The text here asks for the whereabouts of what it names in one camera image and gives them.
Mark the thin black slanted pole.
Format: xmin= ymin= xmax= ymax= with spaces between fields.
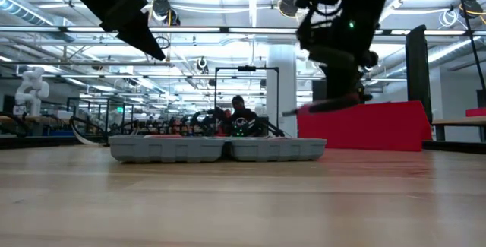
xmin=453 ymin=0 xmax=486 ymax=90

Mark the white round pillar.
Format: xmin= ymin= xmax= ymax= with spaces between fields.
xmin=266 ymin=44 xmax=299 ymax=138

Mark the wooden side table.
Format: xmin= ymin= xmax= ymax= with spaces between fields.
xmin=431 ymin=116 xmax=486 ymax=143

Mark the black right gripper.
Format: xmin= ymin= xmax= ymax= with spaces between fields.
xmin=282 ymin=45 xmax=380 ymax=117

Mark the red plastic bin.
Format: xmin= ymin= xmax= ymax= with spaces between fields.
xmin=296 ymin=100 xmax=433 ymax=153

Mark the black upright post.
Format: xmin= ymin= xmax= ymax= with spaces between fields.
xmin=405 ymin=24 xmax=434 ymax=124

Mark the small distant ceiling reel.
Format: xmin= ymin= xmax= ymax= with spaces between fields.
xmin=195 ymin=56 xmax=210 ymax=75

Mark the small red box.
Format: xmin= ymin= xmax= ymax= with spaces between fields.
xmin=465 ymin=107 xmax=486 ymax=119

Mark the black background frame stand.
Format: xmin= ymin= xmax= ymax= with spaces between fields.
xmin=213 ymin=65 xmax=280 ymax=127

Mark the grey plastic tool case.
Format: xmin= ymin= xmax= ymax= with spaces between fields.
xmin=108 ymin=135 xmax=328 ymax=164

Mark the person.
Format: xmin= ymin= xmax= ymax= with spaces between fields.
xmin=226 ymin=94 xmax=262 ymax=125

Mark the black ceiling cable reel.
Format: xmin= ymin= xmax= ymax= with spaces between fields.
xmin=151 ymin=0 xmax=181 ymax=27
xmin=278 ymin=0 xmax=299 ymax=19
xmin=458 ymin=0 xmax=484 ymax=21

